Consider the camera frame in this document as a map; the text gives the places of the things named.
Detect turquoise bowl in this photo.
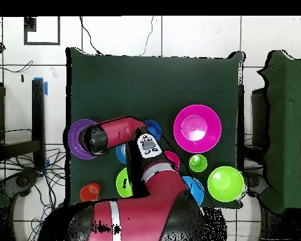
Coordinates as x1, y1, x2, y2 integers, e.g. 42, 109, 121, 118
115, 143, 127, 165

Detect purple shallow bowl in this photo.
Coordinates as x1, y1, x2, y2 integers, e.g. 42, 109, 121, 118
67, 119, 98, 161

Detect dark blue small bowl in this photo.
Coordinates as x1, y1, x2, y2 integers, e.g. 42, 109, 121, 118
144, 119, 163, 141

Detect red small bowl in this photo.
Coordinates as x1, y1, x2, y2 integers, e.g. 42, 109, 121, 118
164, 151, 181, 173

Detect dark green table cloth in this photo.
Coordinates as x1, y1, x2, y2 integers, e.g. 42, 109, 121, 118
65, 47, 245, 210

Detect pink large bowl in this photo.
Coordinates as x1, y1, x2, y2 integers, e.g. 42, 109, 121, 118
173, 104, 223, 154

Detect lime green large bowl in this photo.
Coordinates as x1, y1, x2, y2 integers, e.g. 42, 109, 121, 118
115, 167, 134, 198
207, 166, 245, 203

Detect lime green small cup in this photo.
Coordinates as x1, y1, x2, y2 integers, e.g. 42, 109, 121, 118
189, 153, 208, 173

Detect blue large bowl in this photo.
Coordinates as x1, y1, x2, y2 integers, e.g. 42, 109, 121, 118
181, 176, 206, 207

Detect orange cup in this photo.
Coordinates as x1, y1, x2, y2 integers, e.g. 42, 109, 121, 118
79, 182, 102, 202

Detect black stand base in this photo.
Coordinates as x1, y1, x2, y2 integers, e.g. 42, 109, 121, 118
243, 170, 269, 198
0, 170, 38, 198

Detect blue tape strip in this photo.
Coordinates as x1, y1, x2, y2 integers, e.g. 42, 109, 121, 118
33, 77, 49, 96

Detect thin black floor cable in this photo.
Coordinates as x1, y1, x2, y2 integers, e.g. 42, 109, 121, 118
79, 16, 103, 55
139, 16, 154, 56

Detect black post stand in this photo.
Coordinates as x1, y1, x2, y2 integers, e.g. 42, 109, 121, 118
0, 78, 46, 169

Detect tangled floor cables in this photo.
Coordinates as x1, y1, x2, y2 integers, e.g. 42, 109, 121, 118
0, 147, 67, 234

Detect black square floor frame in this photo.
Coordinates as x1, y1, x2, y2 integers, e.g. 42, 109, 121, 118
23, 16, 61, 46

